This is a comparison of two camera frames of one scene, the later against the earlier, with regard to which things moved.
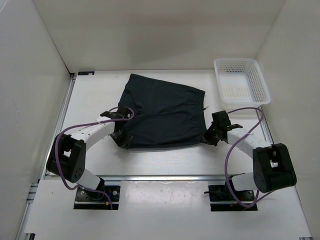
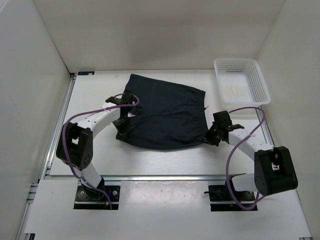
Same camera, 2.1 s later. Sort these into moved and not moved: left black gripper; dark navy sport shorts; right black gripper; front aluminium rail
Moved: left black gripper
Not moved: dark navy sport shorts; front aluminium rail; right black gripper
